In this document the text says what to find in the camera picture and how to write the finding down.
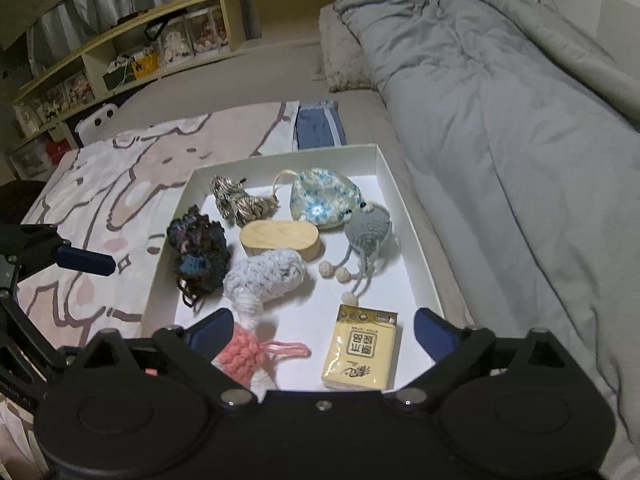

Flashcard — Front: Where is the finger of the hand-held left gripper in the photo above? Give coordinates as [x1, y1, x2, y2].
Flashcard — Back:
[0, 224, 117, 277]

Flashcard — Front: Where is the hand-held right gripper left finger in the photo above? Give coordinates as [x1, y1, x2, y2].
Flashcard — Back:
[82, 308, 256, 408]

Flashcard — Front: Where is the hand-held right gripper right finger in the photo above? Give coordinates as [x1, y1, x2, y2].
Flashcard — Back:
[392, 307, 561, 408]

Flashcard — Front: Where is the pink white crochet toy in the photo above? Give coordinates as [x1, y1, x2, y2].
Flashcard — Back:
[210, 322, 312, 392]

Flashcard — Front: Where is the brown blue purple crochet pouch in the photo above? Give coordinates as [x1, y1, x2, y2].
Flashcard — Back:
[166, 213, 233, 308]

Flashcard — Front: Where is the white cardboard box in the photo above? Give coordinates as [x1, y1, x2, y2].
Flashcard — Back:
[141, 143, 446, 393]

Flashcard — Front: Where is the grey crochet jellyfish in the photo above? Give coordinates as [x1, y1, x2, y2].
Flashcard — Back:
[318, 201, 393, 306]

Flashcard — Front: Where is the white grey crochet toy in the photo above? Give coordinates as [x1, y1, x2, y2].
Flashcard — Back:
[222, 250, 308, 333]

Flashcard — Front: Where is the yellow tissue packet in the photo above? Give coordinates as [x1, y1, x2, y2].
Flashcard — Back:
[320, 304, 399, 391]

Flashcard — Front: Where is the black rounded object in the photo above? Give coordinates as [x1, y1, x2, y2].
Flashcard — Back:
[0, 180, 46, 226]

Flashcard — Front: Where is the red box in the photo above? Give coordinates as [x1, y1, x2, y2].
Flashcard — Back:
[45, 141, 71, 166]

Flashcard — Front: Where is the oval wooden box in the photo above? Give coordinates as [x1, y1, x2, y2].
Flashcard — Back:
[239, 219, 326, 263]

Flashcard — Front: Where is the clear plastic storage bin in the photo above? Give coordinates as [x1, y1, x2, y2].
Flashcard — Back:
[10, 140, 53, 176]

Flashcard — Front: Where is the printed cartoon blanket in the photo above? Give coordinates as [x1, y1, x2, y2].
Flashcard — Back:
[0, 101, 301, 480]

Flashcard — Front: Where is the brown striped yarn pouch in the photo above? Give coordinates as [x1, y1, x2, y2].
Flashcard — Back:
[209, 175, 281, 226]

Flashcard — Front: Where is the row of figure boxes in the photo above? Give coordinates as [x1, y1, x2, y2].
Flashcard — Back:
[20, 72, 96, 123]

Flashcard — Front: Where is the light blue floral pouch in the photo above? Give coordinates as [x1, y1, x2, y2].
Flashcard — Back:
[272, 166, 363, 231]

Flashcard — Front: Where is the yellow box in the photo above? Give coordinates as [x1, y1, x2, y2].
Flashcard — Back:
[131, 52, 160, 78]

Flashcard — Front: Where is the grey duvet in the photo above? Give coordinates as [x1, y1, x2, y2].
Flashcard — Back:
[332, 0, 640, 461]

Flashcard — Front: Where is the blue white striped cloth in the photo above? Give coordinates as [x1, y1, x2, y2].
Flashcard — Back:
[295, 101, 348, 150]

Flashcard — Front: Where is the clear doll display case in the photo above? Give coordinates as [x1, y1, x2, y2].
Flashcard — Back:
[212, 7, 232, 51]
[160, 27, 196, 70]
[186, 12, 223, 56]

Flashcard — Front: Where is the long wooden shelf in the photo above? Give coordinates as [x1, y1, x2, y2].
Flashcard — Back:
[10, 0, 396, 161]

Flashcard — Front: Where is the beige fuzzy pillow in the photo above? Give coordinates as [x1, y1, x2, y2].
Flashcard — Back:
[318, 2, 381, 93]

